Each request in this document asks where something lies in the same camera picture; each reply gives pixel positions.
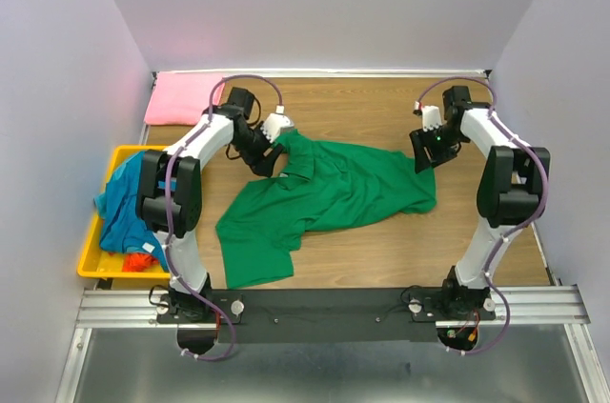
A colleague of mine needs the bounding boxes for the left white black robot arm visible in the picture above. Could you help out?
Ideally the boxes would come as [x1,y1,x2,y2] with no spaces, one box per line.
[135,88,294,322]

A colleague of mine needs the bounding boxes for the yellow plastic bin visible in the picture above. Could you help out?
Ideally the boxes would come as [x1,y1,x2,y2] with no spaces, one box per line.
[77,145,169,281]

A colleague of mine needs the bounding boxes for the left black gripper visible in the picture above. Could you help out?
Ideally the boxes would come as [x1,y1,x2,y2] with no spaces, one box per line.
[231,121,283,177]

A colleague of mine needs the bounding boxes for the crumpled blue t-shirt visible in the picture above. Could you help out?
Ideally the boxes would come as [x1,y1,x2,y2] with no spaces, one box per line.
[94,151,169,272]

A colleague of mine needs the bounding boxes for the folded pink t-shirt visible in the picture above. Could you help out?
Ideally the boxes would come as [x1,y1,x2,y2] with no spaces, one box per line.
[144,71,223,127]

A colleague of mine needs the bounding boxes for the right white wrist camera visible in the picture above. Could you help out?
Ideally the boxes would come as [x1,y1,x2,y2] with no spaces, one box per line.
[414,103,442,131]

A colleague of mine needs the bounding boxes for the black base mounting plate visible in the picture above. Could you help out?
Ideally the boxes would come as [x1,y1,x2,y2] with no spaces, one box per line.
[149,286,496,346]

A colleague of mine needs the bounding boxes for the aluminium frame rail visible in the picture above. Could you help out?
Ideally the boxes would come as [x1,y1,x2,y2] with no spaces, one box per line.
[54,284,610,403]

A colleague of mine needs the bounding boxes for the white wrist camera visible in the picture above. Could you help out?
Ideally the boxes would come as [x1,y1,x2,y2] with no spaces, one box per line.
[261,112,295,144]
[414,103,442,131]

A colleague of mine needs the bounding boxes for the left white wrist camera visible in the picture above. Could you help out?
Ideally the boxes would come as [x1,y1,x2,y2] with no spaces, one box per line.
[261,112,295,144]

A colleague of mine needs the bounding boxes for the green polo t-shirt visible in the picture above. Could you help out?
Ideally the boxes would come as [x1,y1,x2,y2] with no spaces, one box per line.
[215,131,437,289]

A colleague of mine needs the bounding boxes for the orange red t-shirt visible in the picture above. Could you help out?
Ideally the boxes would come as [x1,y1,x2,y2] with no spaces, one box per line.
[122,252,159,272]

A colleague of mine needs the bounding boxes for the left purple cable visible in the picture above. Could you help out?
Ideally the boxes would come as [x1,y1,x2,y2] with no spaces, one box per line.
[161,74,287,362]

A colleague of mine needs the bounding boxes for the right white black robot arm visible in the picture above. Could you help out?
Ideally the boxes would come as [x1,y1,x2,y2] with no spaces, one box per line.
[410,86,551,319]

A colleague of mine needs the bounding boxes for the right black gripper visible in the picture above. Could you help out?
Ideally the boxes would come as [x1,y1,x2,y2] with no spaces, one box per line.
[408,124,465,173]

